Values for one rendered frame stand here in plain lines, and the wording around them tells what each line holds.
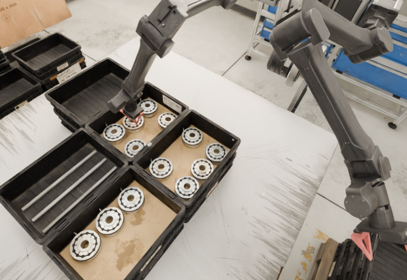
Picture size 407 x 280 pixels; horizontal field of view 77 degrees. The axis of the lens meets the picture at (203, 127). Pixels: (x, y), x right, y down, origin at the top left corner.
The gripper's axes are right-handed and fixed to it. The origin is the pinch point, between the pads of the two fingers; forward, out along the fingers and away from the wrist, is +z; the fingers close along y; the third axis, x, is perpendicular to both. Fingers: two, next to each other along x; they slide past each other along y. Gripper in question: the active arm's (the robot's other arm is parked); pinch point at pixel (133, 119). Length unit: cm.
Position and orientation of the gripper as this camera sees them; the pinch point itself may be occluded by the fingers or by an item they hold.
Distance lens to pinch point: 130.8
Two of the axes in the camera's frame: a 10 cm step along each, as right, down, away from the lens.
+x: 6.0, -6.1, 5.3
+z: -0.9, 6.0, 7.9
